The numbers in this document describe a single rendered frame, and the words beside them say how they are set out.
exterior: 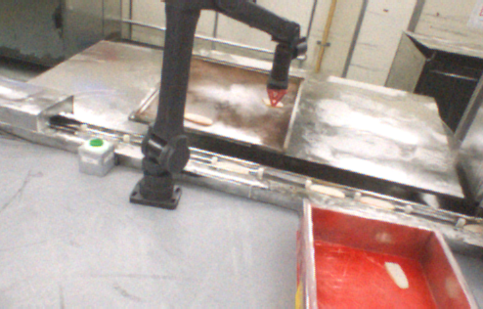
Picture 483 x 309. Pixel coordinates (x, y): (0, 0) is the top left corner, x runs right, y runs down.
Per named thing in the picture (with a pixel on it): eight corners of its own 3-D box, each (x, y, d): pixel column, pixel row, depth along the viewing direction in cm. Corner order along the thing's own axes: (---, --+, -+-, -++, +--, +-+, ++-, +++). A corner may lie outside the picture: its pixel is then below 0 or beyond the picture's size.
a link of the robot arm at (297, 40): (271, 22, 118) (294, 29, 113) (291, 15, 125) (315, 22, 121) (267, 60, 125) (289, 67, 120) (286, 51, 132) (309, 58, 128)
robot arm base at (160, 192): (127, 201, 98) (174, 210, 98) (128, 175, 94) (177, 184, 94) (139, 183, 106) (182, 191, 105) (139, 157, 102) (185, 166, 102)
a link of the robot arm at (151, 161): (141, 173, 98) (154, 183, 96) (142, 138, 94) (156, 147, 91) (168, 161, 105) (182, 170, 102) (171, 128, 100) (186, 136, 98)
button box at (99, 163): (76, 182, 108) (74, 147, 102) (92, 167, 115) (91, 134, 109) (104, 189, 107) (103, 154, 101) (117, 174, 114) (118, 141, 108)
